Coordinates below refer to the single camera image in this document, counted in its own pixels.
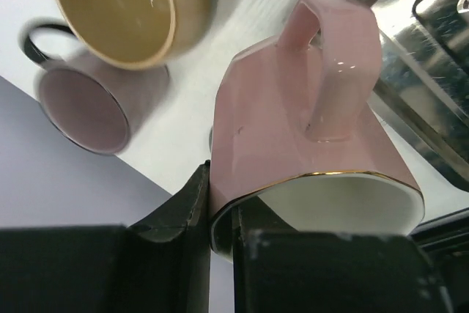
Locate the lilac mug black handle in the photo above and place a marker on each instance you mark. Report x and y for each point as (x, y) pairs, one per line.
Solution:
(95, 105)

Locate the shiny steel tray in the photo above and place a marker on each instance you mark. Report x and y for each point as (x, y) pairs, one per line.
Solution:
(422, 92)

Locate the pink faceted mug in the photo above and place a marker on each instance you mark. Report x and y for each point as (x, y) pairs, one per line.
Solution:
(293, 133)

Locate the beige round mug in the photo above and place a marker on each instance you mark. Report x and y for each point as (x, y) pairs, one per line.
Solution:
(138, 34)

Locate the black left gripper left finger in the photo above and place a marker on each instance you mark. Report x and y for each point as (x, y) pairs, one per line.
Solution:
(159, 264)

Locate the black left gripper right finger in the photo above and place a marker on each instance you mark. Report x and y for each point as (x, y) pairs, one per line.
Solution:
(279, 269)

